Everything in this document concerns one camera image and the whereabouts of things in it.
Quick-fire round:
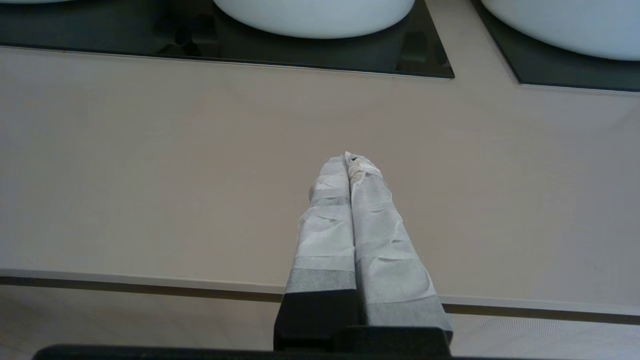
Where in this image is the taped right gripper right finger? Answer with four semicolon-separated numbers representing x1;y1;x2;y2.
344;151;453;346

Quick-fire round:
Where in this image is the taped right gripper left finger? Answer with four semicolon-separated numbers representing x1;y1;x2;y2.
274;155;362;351

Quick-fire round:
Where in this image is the white cooking pot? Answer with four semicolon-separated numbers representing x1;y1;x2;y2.
212;0;416;40
480;0;640;62

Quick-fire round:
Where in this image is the black glass cooktop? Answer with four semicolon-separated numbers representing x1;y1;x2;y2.
0;0;456;80
470;0;640;93

